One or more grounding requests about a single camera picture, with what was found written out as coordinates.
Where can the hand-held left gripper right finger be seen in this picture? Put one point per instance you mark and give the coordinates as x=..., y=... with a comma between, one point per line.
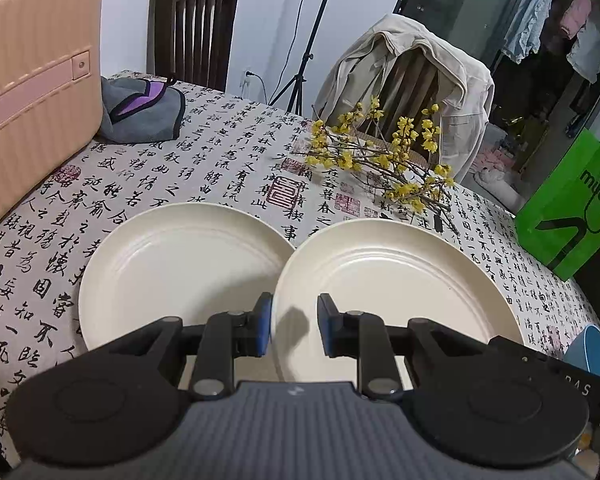
x=326, y=327

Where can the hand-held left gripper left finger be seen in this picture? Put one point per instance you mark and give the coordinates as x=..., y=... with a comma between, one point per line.
x=265, y=322

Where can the blue bowl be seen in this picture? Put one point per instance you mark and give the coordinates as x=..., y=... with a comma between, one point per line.
x=585, y=355

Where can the cream round plate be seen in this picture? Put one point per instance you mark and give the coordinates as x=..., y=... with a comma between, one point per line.
x=180, y=270
x=405, y=280

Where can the calligraphy print tablecloth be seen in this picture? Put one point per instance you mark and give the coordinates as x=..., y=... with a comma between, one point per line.
x=220, y=160

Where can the yellow blossom branches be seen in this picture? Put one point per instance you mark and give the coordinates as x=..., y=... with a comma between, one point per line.
x=346, y=159

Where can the green paper bag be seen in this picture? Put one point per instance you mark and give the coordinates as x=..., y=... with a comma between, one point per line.
x=560, y=210

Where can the grey purple fabric pouch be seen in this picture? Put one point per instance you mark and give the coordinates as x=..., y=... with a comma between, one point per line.
x=150, y=120

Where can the pink soft item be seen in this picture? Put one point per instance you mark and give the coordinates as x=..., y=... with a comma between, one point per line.
x=492, y=160

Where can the dark wooden chair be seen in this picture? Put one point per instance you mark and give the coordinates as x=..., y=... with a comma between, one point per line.
x=195, y=25
x=410, y=90

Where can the beige jacket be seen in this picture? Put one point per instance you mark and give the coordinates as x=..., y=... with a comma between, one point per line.
x=455, y=110

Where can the black light stand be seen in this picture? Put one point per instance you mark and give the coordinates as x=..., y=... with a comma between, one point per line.
x=307, y=55

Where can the white hanging garment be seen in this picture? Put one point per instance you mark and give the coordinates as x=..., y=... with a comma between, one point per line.
x=595, y=50

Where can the dark glass sliding door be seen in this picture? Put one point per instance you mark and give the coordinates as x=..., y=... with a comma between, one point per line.
x=455, y=0

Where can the light blue hanging shirt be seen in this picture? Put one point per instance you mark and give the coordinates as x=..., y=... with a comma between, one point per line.
x=530, y=15

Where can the pink hanging garment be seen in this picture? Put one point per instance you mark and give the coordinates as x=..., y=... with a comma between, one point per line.
x=577, y=15

